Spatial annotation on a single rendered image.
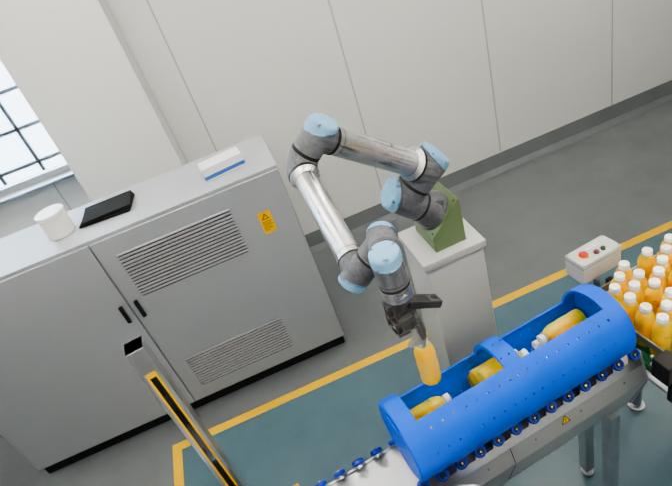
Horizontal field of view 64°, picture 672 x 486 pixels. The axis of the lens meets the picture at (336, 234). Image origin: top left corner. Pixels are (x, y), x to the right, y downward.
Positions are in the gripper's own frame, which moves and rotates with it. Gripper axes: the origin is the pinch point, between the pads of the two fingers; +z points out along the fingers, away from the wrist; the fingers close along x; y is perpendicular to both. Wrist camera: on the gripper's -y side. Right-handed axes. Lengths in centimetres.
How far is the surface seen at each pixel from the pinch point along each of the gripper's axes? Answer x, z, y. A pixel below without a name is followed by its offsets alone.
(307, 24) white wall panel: -272, -38, -84
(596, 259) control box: -22, 37, -89
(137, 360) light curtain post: -27, -25, 77
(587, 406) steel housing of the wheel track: 14, 58, -46
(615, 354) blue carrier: 16, 37, -58
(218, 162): -174, -13, 21
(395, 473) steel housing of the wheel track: 0, 51, 25
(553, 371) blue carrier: 14.4, 29.2, -34.6
